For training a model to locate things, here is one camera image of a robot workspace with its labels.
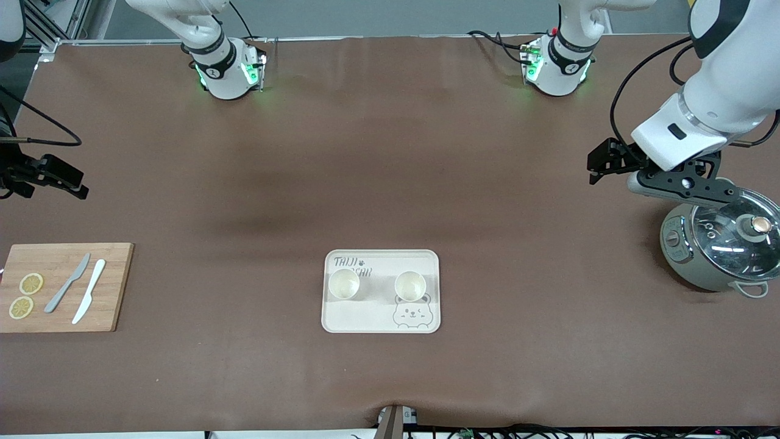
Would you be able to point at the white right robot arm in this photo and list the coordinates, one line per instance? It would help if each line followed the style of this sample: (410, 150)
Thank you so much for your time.
(225, 73)

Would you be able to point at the aluminium frame profile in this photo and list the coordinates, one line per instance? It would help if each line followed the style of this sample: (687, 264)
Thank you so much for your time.
(55, 27)

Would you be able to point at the grey plastic knife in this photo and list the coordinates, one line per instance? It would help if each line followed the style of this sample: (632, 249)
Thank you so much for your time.
(67, 283)

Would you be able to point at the beige bear print tray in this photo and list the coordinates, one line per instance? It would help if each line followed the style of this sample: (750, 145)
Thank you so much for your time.
(378, 317)

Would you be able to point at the glass pot lid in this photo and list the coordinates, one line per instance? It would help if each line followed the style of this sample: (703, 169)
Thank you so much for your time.
(731, 244)

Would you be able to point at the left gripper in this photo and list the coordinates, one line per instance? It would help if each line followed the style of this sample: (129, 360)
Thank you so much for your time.
(623, 155)

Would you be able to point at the brown table cover mat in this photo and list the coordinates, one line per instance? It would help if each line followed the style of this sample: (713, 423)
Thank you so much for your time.
(390, 152)

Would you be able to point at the white IKEA cup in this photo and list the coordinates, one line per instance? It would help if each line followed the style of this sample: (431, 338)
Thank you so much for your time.
(344, 284)
(410, 285)

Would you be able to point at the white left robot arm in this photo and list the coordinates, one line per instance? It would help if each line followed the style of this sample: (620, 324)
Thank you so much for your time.
(731, 73)

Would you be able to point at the grey-green electric cooking pot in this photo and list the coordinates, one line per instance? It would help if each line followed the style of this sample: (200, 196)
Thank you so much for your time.
(682, 256)

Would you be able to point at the bamboo cutting board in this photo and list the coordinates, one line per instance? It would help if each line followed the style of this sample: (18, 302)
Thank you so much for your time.
(61, 305)

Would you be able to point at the yellow lemon slice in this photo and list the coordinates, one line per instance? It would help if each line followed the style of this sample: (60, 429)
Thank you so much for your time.
(21, 307)
(31, 283)

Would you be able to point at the white plastic knife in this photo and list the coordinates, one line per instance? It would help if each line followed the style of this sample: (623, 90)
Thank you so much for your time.
(90, 291)

